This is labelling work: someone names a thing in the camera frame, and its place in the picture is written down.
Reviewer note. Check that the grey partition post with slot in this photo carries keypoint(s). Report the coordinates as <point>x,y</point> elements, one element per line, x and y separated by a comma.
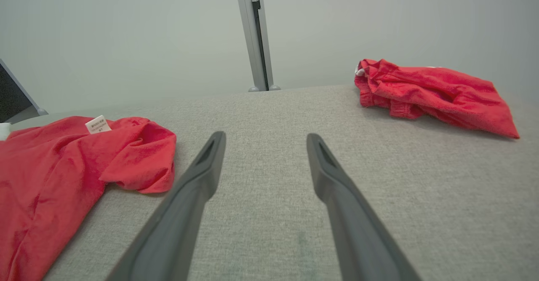
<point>252,32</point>

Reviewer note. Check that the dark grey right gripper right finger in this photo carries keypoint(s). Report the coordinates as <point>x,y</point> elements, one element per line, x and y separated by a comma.
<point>353,230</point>

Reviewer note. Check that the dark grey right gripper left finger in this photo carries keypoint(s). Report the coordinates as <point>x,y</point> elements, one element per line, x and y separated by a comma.
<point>177,222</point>

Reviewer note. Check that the dark monitor with grey frame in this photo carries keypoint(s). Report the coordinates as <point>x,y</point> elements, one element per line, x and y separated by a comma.
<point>27,93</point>

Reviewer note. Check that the red jersey number 23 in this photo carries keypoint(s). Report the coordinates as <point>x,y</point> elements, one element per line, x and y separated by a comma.
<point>54,175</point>

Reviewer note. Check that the red shorts with white stripe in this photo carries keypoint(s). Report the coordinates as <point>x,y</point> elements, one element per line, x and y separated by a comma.
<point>438,95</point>

